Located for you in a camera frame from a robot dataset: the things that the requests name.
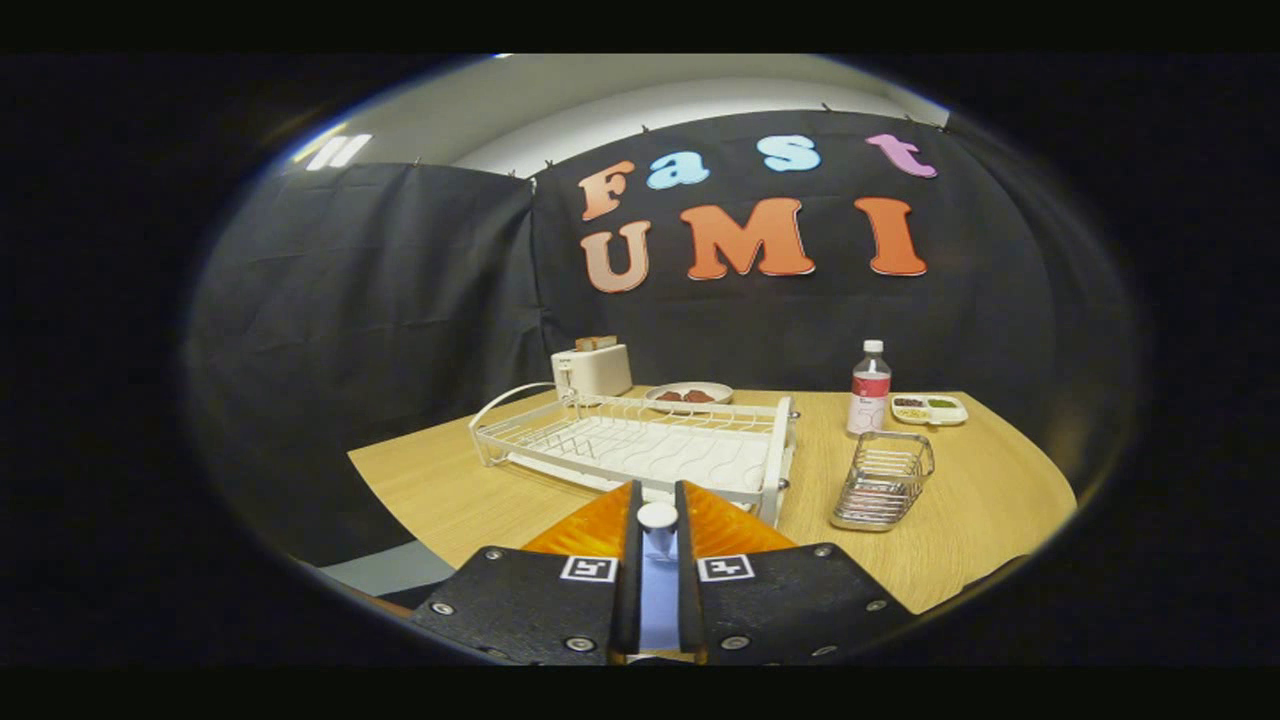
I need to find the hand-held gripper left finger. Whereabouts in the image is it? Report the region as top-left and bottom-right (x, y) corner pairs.
(410, 480), (643, 665)

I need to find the light blue plate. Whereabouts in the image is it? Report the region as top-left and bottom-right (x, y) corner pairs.
(640, 555), (681, 651)

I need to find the grey spoon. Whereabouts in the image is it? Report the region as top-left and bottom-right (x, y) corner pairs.
(637, 502), (680, 561)

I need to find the ceiling light panel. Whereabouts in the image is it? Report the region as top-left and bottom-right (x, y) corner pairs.
(300, 132), (373, 171)

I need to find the white divided food tray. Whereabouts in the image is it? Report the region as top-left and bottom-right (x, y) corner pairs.
(890, 393), (969, 427)

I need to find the metal wire basket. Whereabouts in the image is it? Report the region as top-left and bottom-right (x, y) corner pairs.
(829, 430), (936, 532)

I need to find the white wire dish rack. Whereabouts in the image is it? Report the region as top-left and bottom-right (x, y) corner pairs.
(468, 382), (799, 528)

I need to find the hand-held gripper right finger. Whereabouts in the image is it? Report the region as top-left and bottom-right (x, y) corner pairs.
(676, 480), (916, 665)

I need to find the clear bottle red label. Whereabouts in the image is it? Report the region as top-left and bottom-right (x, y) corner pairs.
(847, 340), (892, 437)

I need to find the white toaster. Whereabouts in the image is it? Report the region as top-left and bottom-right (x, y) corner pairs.
(551, 344), (634, 399)

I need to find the white plate with meat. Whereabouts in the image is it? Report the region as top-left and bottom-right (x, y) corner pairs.
(644, 381), (735, 414)

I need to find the black backdrop cloth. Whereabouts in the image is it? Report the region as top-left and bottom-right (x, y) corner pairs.
(185, 105), (1136, 571)

